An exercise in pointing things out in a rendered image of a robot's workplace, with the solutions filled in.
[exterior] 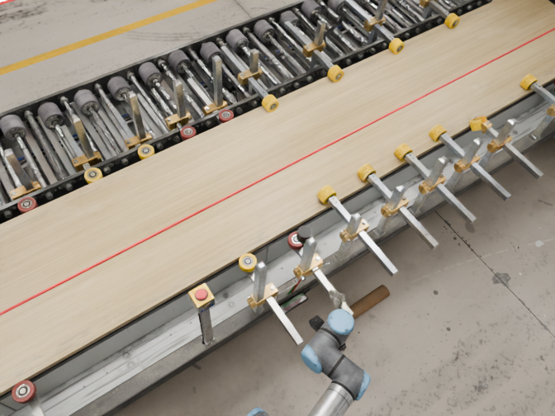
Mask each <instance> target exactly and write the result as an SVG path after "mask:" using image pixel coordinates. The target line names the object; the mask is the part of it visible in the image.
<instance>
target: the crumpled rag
mask: <svg viewBox="0 0 555 416"><path fill-rule="evenodd" d="M329 294H330V299H331V300H333V302H334V305H335V306H337V307H338V306H340V307H341V306H342V304H343V302H346V301H347V299H346V295H345V294H344V293H342V292H338V291H337V290H335V291H334V290H332V289H331V290H329Z"/></svg>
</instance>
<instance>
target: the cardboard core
mask: <svg viewBox="0 0 555 416"><path fill-rule="evenodd" d="M389 295H390V292H389V290H388V289H387V288H386V287H385V286H384V285H381V286H379V287H378V288H377V289H375V290H374V291H372V292H370V293H369V294H367V295H366V296H364V297H363V298H362V299H360V300H358V301H357V302H355V303H354V304H352V305H351V306H349V308H350V309H351V310H352V311H353V320H355V319H356V318H357V317H358V316H360V315H361V314H363V313H365V312H366V311H368V310H370V309H371V308H372V307H373V306H374V305H376V304H378V303H379V302H381V301H382V300H384V299H385V298H387V297H388V296H389Z"/></svg>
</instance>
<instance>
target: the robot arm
mask: <svg viewBox="0 0 555 416"><path fill-rule="evenodd" d="M309 324H310V326H311V327H312V328H313V329H314V330H315V331H316V332H317V333H316V334H315V335H314V337H313V338H312V339H311V340H310V342H309V343H308V344H307V345H306V346H305V348H304V349H303V351H302V352H301V358H302V360H303V362H304V363H305V364H306V365H307V366H308V367H309V368H310V369H311V370H313V372H315V373H317V374H320V373H321V372H323V373H324V374H325V375H326V376H328V377H329V378H330V379H331V380H332V381H331V383H330V386H329V387H328V389H327V390H326V392H325V393H324V394H323V395H322V396H321V398H320V399H319V401H318V402H317V404H316V405H315V407H314V408H313V409H312V411H311V412H310V413H309V414H308V416H343V415H344V413H345V412H346V410H347V409H348V407H349V406H350V405H351V404H352V403H353V402H354V400H356V401H359V400H360V399H361V398H362V396H363V394H364V392H365V390H366V389H367V387H368V385H369V383H370V381H371V376H370V375H369V374H368V373H367V372H366V371H365V370H364V369H362V368H360V367H359V366H358V365H356V364H355V363H354V362H352V361H351V360H350V359H349V358H347V357H346V356H345V355H344V354H343V353H342V351H344V350H345V348H346V346H345V345H346V344H345V343H344V342H345V341H346V339H347V337H348V336H349V335H350V333H351V332H352V331H353V327H354V320H353V316H352V315H351V314H350V313H349V312H348V311H347V310H342V309H338V310H334V311H332V312H331V313H330V314H329V316H328V319H327V320H326V321H324V320H323V319H321V318H320V317H319V316H318V315H317V316H315V317H314V318H312V319H310V320H309ZM246 416H270V415H269V414H267V412H266V411H264V410H262V409H261V408H259V407H257V408H255V409H253V410H252V411H250V412H249V413H248V414H247V415H246Z"/></svg>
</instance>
